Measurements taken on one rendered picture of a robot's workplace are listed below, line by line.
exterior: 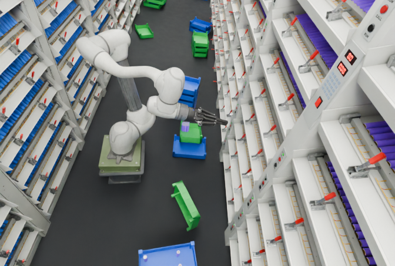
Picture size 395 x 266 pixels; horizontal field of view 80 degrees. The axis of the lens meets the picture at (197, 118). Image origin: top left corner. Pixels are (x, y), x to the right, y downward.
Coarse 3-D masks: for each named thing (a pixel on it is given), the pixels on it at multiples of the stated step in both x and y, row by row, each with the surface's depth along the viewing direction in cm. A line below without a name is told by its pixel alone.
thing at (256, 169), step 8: (248, 104) 161; (248, 112) 156; (248, 128) 147; (256, 128) 146; (248, 136) 143; (248, 144) 139; (256, 144) 137; (256, 152) 134; (256, 160) 130; (264, 160) 129; (256, 168) 127; (256, 176) 124
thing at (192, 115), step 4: (192, 108) 125; (188, 112) 123; (192, 112) 123; (196, 112) 128; (188, 116) 123; (192, 116) 123; (196, 116) 125; (188, 120) 125; (192, 120) 125; (196, 120) 124; (200, 120) 126
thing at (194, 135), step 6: (180, 126) 227; (192, 126) 238; (198, 126) 237; (180, 132) 227; (186, 132) 228; (192, 132) 230; (198, 132) 231; (180, 138) 209; (186, 138) 210; (192, 138) 210; (198, 138) 210
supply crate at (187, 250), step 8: (160, 248) 128; (168, 248) 131; (176, 248) 133; (184, 248) 134; (192, 248) 134; (152, 256) 129; (160, 256) 130; (168, 256) 130; (184, 256) 131; (192, 256) 132; (144, 264) 126; (152, 264) 127; (160, 264) 127; (168, 264) 128; (176, 264) 128; (184, 264) 129; (192, 264) 129
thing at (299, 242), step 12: (276, 180) 97; (288, 180) 97; (276, 192) 97; (288, 192) 96; (276, 204) 96; (288, 204) 93; (300, 204) 90; (288, 216) 90; (300, 216) 89; (288, 228) 85; (300, 228) 86; (288, 240) 85; (300, 240) 83; (312, 240) 81; (288, 252) 82; (300, 252) 81; (312, 252) 79; (300, 264) 79; (312, 264) 79
